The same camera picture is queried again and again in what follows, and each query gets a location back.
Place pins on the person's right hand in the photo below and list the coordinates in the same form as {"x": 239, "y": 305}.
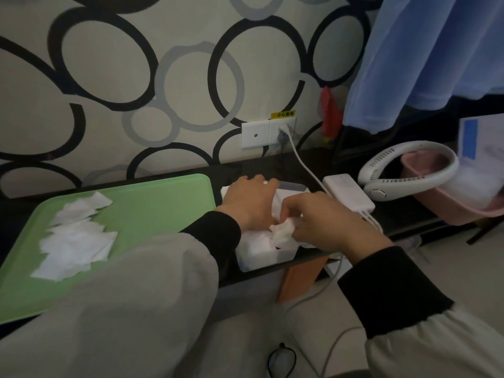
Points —
{"x": 334, "y": 224}

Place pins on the person's left hand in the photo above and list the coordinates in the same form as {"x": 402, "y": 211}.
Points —
{"x": 248, "y": 200}

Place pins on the white cotton pad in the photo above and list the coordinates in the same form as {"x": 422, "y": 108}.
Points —
{"x": 281, "y": 232}

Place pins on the clear plastic box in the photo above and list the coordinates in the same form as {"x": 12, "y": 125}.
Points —
{"x": 275, "y": 261}

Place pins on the green plastic tray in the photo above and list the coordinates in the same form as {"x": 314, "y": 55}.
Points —
{"x": 157, "y": 208}

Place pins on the pile of white cotton pads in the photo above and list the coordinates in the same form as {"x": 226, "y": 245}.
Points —
{"x": 75, "y": 244}

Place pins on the person's left forearm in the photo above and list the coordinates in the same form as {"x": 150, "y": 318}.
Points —
{"x": 118, "y": 303}

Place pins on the person's right forearm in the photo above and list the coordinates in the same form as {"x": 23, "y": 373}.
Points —
{"x": 405, "y": 311}

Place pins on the white and blue paper box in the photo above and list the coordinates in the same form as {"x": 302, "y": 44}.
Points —
{"x": 482, "y": 137}

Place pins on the white power bank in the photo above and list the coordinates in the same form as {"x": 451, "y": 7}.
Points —
{"x": 348, "y": 190}

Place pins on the orange flat piece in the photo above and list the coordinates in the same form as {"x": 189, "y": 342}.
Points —
{"x": 301, "y": 277}

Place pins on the white neck fan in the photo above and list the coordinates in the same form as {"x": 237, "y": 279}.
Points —
{"x": 374, "y": 169}

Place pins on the yellow warning sticker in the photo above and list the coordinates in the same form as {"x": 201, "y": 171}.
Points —
{"x": 282, "y": 114}

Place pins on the red decoration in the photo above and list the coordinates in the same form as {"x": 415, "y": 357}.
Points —
{"x": 330, "y": 114}

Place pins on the pink plastic basin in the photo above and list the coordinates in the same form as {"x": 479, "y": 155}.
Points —
{"x": 456, "y": 208}

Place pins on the blue curtain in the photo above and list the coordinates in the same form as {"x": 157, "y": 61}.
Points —
{"x": 425, "y": 59}

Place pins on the white wall socket plate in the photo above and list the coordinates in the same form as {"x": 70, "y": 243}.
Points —
{"x": 256, "y": 134}

